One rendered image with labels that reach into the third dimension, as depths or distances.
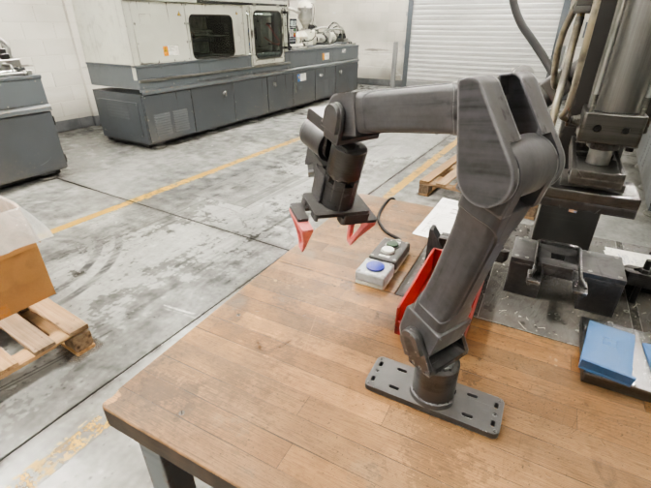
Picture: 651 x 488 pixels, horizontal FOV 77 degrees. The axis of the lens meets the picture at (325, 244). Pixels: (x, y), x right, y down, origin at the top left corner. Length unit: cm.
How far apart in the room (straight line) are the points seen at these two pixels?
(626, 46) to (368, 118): 44
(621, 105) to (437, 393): 54
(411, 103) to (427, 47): 1005
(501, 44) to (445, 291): 971
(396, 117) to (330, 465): 45
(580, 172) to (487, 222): 41
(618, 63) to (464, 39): 953
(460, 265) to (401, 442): 26
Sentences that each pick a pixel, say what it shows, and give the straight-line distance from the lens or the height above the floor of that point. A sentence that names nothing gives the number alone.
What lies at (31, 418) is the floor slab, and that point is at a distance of 215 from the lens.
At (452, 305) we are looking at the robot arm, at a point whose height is 110.
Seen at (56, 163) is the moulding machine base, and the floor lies 15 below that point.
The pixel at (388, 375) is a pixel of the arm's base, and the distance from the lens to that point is 70.
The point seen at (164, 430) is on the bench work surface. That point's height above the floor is 90.
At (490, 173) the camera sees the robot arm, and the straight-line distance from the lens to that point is 43.
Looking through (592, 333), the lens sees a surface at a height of 92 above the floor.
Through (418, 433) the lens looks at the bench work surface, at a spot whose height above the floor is 90.
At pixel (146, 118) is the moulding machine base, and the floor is 39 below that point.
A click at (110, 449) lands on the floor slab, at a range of 189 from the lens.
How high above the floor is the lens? 141
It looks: 28 degrees down
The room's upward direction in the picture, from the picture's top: straight up
